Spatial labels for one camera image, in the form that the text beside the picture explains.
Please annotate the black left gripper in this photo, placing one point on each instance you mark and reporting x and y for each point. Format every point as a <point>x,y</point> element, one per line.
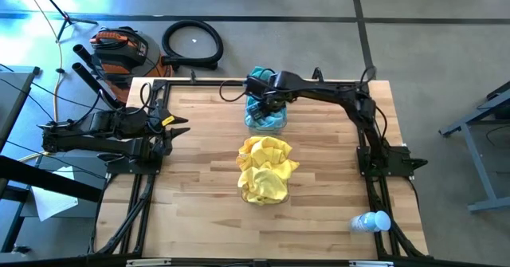
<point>161,139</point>

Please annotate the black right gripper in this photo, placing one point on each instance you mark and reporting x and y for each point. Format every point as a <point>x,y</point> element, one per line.
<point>274,99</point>

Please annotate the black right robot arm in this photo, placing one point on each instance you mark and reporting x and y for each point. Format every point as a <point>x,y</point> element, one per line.
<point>330,93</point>

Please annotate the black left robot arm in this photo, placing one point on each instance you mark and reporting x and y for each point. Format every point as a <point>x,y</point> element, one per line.
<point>79,135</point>

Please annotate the clear plastic basket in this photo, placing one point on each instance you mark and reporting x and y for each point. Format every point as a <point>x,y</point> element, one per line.
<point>265,131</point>
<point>285,199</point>

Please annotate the orange black shop vacuum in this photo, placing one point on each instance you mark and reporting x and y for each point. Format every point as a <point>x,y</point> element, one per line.
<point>119,53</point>

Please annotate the black vacuum wand tube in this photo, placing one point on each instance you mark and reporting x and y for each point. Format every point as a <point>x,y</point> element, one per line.
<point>91,81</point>
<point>81,52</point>

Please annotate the white paper sheet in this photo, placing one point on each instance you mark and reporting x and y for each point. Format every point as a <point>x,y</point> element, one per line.
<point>52,203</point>

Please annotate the black side table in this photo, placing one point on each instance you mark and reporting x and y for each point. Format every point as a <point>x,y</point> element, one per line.
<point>24,175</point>

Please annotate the grey desk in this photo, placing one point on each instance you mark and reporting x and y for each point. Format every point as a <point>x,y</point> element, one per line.
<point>12,91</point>

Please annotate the black tripod stand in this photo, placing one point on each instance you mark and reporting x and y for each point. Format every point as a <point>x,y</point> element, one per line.
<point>52,1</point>

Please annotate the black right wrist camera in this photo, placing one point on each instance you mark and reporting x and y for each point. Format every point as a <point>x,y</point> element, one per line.
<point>257,85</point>

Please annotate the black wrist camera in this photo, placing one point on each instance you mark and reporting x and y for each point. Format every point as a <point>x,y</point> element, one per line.
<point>257,85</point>
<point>133,121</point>

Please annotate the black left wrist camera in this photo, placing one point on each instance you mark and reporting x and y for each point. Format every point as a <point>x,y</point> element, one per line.
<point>133,121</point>

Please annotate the silver metal bracket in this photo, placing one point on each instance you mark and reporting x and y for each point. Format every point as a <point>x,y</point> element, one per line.
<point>370,264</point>
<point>147,263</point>

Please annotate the black aluminium table frame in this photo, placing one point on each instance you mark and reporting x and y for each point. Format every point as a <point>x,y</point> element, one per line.
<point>215,262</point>

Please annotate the grey metal table frame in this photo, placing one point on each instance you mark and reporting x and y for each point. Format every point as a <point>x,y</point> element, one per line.
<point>476,159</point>

